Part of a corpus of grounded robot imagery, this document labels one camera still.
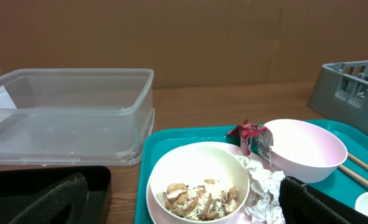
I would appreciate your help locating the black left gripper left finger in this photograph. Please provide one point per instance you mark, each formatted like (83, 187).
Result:
(61, 202)

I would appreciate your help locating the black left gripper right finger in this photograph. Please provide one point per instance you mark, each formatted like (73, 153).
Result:
(303, 204)

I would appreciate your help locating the white napkin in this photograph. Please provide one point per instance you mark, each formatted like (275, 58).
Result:
(263, 204)

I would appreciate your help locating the pink white bowl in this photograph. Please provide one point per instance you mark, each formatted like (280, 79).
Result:
(304, 150)

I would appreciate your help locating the red foil snack wrapper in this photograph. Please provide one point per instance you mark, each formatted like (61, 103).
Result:
(253, 139)

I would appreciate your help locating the cream bowl with leftovers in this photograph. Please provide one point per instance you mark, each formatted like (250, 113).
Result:
(196, 168)

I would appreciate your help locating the black food waste tray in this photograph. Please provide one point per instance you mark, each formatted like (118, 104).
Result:
(18, 188)

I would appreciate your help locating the clear plastic waste bin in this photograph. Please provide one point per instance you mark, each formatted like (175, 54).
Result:
(75, 116)

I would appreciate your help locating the grey dishwasher rack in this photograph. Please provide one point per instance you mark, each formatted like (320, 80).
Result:
(341, 93)

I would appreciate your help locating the left wooden chopstick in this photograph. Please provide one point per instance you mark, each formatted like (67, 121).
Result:
(354, 175)

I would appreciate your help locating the wooden chopstick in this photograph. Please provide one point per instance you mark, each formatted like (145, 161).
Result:
(358, 161)
(354, 175)

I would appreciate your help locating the pink round plate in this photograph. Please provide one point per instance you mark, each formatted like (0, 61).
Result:
(233, 149)

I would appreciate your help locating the teal serving tray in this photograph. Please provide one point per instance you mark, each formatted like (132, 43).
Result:
(338, 185)

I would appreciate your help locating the right wooden chopstick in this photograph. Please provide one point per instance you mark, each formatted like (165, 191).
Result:
(358, 161)

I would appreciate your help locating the rice and meat leftovers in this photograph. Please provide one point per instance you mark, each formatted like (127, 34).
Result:
(205, 202)

